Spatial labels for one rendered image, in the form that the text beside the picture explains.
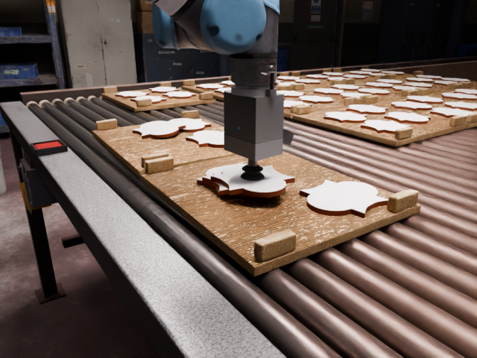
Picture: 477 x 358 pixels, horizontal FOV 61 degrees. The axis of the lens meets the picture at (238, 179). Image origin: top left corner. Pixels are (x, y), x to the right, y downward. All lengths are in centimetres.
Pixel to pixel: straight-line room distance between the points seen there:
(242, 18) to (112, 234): 38
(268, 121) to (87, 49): 483
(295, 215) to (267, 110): 17
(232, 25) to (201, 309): 32
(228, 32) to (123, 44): 505
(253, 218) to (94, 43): 489
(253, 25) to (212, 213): 31
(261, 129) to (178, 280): 27
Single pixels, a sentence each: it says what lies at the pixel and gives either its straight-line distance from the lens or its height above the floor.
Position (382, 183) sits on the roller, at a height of 92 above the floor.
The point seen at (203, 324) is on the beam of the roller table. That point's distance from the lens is 47.
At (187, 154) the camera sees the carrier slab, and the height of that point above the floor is 94.
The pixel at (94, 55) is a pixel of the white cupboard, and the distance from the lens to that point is 543.
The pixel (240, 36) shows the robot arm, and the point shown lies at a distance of 47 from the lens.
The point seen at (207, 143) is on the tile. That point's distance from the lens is 102.
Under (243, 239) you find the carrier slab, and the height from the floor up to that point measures 94.
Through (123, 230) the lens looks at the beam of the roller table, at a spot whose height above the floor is 92.
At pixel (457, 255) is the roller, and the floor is 92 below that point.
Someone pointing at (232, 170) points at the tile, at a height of 97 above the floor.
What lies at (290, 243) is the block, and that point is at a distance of 55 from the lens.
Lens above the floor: 122
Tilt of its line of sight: 21 degrees down
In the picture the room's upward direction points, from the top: straight up
